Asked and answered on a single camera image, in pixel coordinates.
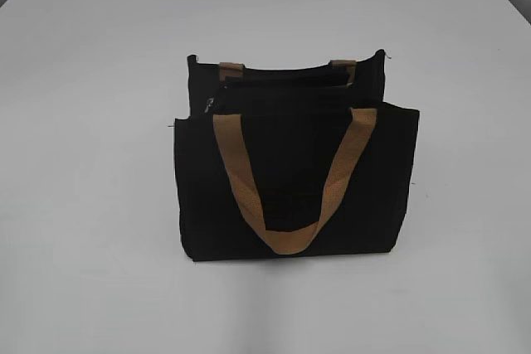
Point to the tan front bag handle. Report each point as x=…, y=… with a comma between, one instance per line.
x=232, y=145

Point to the tan bag handle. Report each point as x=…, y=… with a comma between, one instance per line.
x=232, y=145
x=236, y=70

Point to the tan rear bag handle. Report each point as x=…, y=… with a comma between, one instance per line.
x=236, y=70

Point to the black canvas tote bag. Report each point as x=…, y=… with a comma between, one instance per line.
x=291, y=127

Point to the silver zipper pull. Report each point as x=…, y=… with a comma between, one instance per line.
x=209, y=104

